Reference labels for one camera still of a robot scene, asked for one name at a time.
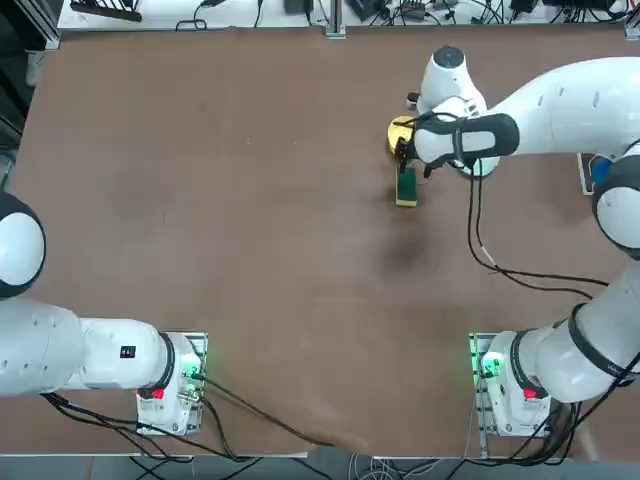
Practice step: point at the blue cloth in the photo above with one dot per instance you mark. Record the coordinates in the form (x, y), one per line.
(600, 170)

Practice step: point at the large power adapter brick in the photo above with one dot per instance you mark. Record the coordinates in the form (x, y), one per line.
(367, 9)

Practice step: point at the aluminium frame post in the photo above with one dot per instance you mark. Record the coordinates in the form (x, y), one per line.
(50, 25)
(336, 20)

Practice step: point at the green and yellow sponge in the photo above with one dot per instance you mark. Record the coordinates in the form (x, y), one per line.
(407, 190)

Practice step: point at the orange black power strip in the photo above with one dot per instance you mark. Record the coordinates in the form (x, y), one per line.
(415, 4)

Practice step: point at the black power adapter brick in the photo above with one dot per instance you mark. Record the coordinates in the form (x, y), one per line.
(298, 6)
(565, 2)

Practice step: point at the small yellow bowl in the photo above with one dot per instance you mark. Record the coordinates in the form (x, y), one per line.
(395, 132)

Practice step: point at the white metal rack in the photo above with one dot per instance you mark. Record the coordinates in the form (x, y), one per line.
(582, 175)

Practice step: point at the pale green round plate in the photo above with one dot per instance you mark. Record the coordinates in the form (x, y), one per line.
(487, 172)

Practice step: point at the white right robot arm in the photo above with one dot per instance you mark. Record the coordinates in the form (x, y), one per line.
(550, 110)

